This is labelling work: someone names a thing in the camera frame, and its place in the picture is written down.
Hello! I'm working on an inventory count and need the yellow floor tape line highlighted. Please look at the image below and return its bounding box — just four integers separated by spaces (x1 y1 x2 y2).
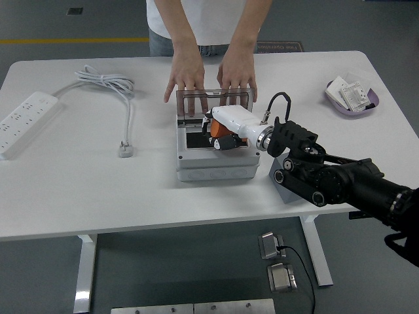
0 37 150 45

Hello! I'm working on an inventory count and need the brown floor sign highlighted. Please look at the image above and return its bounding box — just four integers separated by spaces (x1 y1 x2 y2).
253 41 304 53

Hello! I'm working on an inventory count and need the person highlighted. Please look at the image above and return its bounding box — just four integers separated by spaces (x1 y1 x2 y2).
145 0 263 57

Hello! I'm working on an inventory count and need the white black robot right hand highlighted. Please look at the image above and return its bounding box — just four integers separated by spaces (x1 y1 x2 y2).
202 105 266 152

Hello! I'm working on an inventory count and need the purple plastic tray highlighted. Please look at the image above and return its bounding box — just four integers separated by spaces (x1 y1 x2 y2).
324 80 381 116

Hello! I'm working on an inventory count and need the black floor cable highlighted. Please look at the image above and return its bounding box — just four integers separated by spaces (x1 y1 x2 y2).
276 245 317 314

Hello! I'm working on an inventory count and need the metal floor plate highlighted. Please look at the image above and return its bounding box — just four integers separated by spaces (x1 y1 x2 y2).
193 298 276 314
110 303 194 314

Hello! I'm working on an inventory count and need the metal floor socket box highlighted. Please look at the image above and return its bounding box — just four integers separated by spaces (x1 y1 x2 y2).
266 262 298 293
257 231 287 260

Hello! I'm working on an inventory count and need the white power strip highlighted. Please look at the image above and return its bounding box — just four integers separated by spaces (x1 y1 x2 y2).
0 91 63 160

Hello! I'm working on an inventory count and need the white cardboard packet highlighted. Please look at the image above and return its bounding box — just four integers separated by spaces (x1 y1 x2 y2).
326 76 348 107

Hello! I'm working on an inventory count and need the person's left hand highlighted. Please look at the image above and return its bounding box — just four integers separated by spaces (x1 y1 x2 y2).
216 54 258 106

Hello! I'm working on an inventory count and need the white printed switch panel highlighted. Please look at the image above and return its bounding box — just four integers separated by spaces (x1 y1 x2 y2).
338 81 371 114

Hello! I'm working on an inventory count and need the person's right hand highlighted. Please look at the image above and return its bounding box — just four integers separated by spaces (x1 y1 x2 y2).
163 55 209 117

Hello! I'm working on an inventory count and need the grey plastic junction box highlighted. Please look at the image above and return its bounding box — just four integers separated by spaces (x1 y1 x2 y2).
175 114 262 183

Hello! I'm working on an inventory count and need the white table leg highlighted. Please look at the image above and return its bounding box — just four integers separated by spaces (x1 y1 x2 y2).
73 234 98 314
300 215 334 288

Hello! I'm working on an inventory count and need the white power cord with plug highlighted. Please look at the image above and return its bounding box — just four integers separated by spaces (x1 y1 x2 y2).
52 65 136 159

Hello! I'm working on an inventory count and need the orange cylindrical battery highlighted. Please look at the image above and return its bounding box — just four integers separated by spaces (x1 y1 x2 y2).
209 120 236 139

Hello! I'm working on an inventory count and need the grey block battery holder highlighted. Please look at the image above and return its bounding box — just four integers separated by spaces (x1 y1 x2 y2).
268 153 307 205

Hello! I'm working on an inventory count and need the clear plastic bag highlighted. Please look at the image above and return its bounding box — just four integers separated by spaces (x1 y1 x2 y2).
343 66 374 89

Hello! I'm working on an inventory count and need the transparent hinged box lid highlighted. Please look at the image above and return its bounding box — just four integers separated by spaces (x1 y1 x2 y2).
175 86 256 118

